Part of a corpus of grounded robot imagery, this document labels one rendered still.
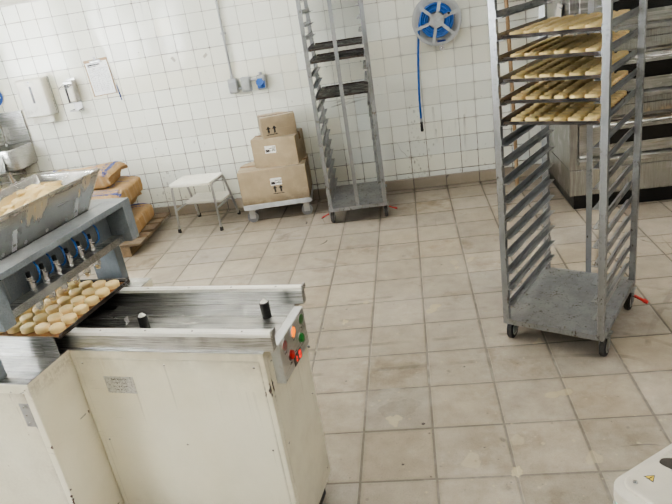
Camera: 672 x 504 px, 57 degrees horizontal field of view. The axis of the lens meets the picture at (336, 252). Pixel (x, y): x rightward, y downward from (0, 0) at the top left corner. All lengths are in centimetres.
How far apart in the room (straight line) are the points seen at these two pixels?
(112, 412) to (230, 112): 401
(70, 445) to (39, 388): 25
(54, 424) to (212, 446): 50
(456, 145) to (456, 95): 44
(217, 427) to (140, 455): 36
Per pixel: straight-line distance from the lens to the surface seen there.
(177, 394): 207
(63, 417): 223
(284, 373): 192
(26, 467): 237
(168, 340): 198
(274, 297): 209
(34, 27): 644
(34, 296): 214
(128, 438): 231
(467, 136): 574
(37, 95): 641
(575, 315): 327
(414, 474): 259
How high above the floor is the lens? 177
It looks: 22 degrees down
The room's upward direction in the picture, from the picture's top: 9 degrees counter-clockwise
